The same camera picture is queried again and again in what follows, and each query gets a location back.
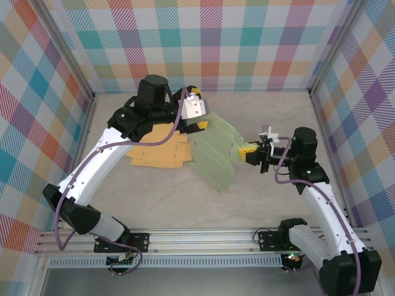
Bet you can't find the aluminium right side rail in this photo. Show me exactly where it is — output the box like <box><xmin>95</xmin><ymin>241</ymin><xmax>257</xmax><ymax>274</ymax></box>
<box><xmin>308</xmin><ymin>92</ymin><xmax>356</xmax><ymax>228</ymax></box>

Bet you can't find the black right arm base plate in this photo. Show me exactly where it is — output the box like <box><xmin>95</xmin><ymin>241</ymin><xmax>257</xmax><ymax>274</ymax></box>
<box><xmin>257</xmin><ymin>229</ymin><xmax>309</xmax><ymax>252</ymax></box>

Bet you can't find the orange paper box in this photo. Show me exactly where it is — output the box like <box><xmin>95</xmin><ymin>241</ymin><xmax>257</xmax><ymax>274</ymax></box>
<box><xmin>125</xmin><ymin>123</ymin><xmax>195</xmax><ymax>170</ymax></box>

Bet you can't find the aluminium left corner post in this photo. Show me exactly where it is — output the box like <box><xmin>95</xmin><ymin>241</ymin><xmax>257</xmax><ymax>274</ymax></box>
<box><xmin>36</xmin><ymin>0</ymin><xmax>97</xmax><ymax>101</ymax></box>

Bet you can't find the slotted grey cable duct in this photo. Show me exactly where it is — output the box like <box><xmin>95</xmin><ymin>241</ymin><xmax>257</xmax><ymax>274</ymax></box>
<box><xmin>48</xmin><ymin>257</ymin><xmax>284</xmax><ymax>269</ymax></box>

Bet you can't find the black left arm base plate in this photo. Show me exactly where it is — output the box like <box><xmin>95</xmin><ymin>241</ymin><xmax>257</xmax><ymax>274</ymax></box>
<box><xmin>93</xmin><ymin>232</ymin><xmax>151</xmax><ymax>253</ymax></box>

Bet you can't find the aluminium right corner post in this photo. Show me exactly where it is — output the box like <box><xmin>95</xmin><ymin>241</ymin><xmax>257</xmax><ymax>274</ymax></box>
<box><xmin>307</xmin><ymin>0</ymin><xmax>364</xmax><ymax>98</ymax></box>

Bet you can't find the black right connector board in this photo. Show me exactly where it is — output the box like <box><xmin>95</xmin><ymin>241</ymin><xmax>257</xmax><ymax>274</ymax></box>
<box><xmin>283</xmin><ymin>252</ymin><xmax>305</xmax><ymax>266</ymax></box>

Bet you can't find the green paper box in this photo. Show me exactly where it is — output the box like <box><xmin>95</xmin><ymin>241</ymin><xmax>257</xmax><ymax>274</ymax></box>
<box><xmin>185</xmin><ymin>103</ymin><xmax>257</xmax><ymax>195</ymax></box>

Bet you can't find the black left connector board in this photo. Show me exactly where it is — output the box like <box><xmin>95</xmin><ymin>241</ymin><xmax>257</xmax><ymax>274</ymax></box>
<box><xmin>106</xmin><ymin>254</ymin><xmax>138</xmax><ymax>269</ymax></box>

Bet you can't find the aluminium corner post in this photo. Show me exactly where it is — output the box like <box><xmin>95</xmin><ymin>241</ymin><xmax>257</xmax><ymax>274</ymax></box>
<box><xmin>307</xmin><ymin>0</ymin><xmax>364</xmax><ymax>98</ymax></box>
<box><xmin>36</xmin><ymin>0</ymin><xmax>97</xmax><ymax>101</ymax></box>

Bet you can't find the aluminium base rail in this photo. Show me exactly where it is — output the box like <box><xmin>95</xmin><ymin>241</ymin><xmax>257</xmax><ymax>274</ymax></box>
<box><xmin>33</xmin><ymin>226</ymin><xmax>376</xmax><ymax>256</ymax></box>

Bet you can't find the black connector board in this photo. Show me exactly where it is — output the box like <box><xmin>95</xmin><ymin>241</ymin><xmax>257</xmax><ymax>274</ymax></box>
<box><xmin>106</xmin><ymin>254</ymin><xmax>138</xmax><ymax>269</ymax></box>
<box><xmin>283</xmin><ymin>252</ymin><xmax>305</xmax><ymax>266</ymax></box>

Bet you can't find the aluminium left side rail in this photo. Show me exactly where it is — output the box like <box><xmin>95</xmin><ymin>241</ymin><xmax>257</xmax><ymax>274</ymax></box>
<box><xmin>54</xmin><ymin>92</ymin><xmax>99</xmax><ymax>231</ymax></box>

